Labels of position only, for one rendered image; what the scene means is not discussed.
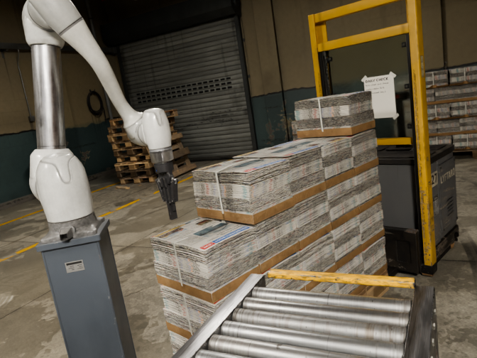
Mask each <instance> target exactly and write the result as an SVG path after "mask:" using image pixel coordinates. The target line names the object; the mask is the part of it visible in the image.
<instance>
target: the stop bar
mask: <svg viewBox="0 0 477 358"><path fill-rule="evenodd" d="M268 278H282V279H292V280H302V281H321V282H330V283H349V284H359V285H369V286H387V287H398V288H416V278H405V277H394V276H372V275H360V274H348V273H327V272H315V271H293V270H281V269H270V270H269V272H268Z"/></svg>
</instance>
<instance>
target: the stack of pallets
mask: <svg viewBox="0 0 477 358"><path fill-rule="evenodd" d="M164 112H165V113H168V112H170V116H167V118H168V121H169V124H170V130H171V135H174V134H177V130H174V129H173V124H174V123H175V120H174V116H178V114H177V109H172V110H167V111H164ZM121 120H122V121H123V119H122V118H118V119H110V120H109V122H110V125H111V126H110V127H107V129H108V130H109V135H107V137H108V140H109V143H110V142H111V145H112V149H113V152H114V156H116V159H117V163H116V164H114V166H115V169H116V174H117V178H119V180H120V181H121V185H125V184H127V183H130V182H133V181H134V184H138V183H142V182H145V181H147V180H149V183H154V182H155V179H157V176H158V174H157V173H156V172H155V168H154V167H153V164H152V163H151V161H150V160H151V159H150V158H149V156H148V155H149V154H148V152H147V151H146V149H145V147H144V146H139V145H136V144H134V143H133V142H131V141H130V140H129V138H128V137H127V134H126V131H125V129H124V121H123V123H122V124H119V122H118V121H121ZM119 128H121V130H122V131H118V132H117V130H116V129H119ZM110 134H111V135H110ZM117 136H122V139H117V138H116V137H117ZM120 143H125V145H124V146H120ZM125 150H127V152H125V153H122V151H125ZM127 157H130V158H129V159H126V160H125V158H127ZM139 161H140V162H139ZM127 165H128V166H127ZM124 166H126V167H124ZM125 173H127V174H125ZM128 179H132V180H128Z"/></svg>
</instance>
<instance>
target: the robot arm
mask: <svg viewBox="0 0 477 358"><path fill-rule="evenodd" d="M22 21H23V29H24V33H25V37H26V42H27V44H28V45H29V46H30V47H31V59H32V71H33V93H34V105H35V127H36V138H37V149H35V150H34V151H33V152H32V154H31V156H30V179H29V185H30V188H31V191H32V193H33V194H34V195H35V197H36V198H37V199H38V200H40V202H41V205H42V206H43V209H44V212H45V216H46V218H47V221H48V228H49V232H48V233H47V234H46V235H45V236H44V237H43V238H42V239H40V243H41V244H47V243H50V242H56V241H60V240H61V241H66V240H68V239H71V238H75V237H83V236H89V235H93V234H96V233H97V230H98V228H99V227H100V225H101V224H102V222H104V221H105V219H104V217H96V215H95V213H94V207H93V201H92V193H91V189H90V186H89V181H88V177H87V174H86V171H85V169H84V166H83V165H82V163H81V162H80V160H79V159H78V158H77V157H76V156H74V154H73V153H72V152H71V150H70V149H68V148H66V140H65V115H64V101H63V88H62V63H61V49H62V48H63V46H64V44H65V41H66V42H67V43H69V44H70V45H71V46H72V47H73V48H74V49H75V50H76V51H77V52H78V53H79V54H80V55H81V56H82V57H83V58H84V59H85V60H86V61H87V62H88V63H89V64H90V65H91V67H92V68H93V70H94V71H95V73H96V74H97V77H98V78H99V80H100V82H101V84H102V85H103V87H104V89H105V91H106V93H107V94H108V96H109V98H110V100H111V102H112V104H113V105H114V107H115V108H116V110H117V112H118V113H119V115H120V116H121V118H122V119H123V121H124V129H125V131H126V134H127V137H128V138H129V140H130V141H131V142H133V143H134V144H136V145H139V146H148V148H149V153H150V159H151V162H152V163H154V168H155V172H156V173H158V178H157V179H155V181H156V183H157V185H158V189H159V191H160V195H161V197H162V200H163V202H165V203H167V206H168V213H169V217H170V220H174V219H177V210H176V206H175V202H177V201H178V190H177V184H178V179H175V178H174V175H173V174H172V171H173V170H174V167H173V162H172V160H173V159H174V157H173V152H172V145H171V140H172V136H171V130H170V124H169V121H168V118H167V115H166V113H165V112H164V110H163V109H159V108H152V109H147V110H145V111H144V112H137V111H135V110H134V109H133V108H132V107H131V106H130V105H129V103H128V102H127V101H126V98H125V96H124V94H123V92H122V91H121V88H120V86H119V83H118V81H117V79H116V76H115V74H114V71H113V70H112V68H111V66H110V64H109V61H108V60H107V59H106V56H105V55H104V53H103V52H102V50H101V48H100V47H99V45H98V44H97V42H96V41H95V39H94V37H93V35H92V33H91V32H90V30H89V28H88V27H87V24H86V23H85V21H84V19H83V18H82V17H81V15H80V13H79V11H78V10H77V9H76V7H75V5H74V4H73V3H72V2H71V1H70V0H27V1H26V2H25V4H24V7H23V12H22Z"/></svg>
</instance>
